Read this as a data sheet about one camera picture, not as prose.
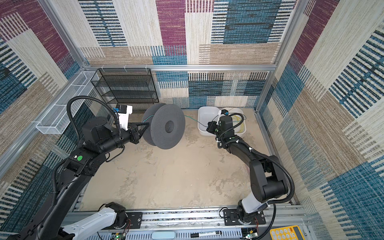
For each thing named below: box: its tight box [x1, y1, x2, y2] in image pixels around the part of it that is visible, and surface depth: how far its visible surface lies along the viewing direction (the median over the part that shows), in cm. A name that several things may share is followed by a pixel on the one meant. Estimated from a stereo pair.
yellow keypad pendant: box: [269, 225, 306, 240], surface depth 70 cm
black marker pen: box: [190, 230, 222, 238], surface depth 71 cm
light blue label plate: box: [151, 231, 176, 240], surface depth 71 cm
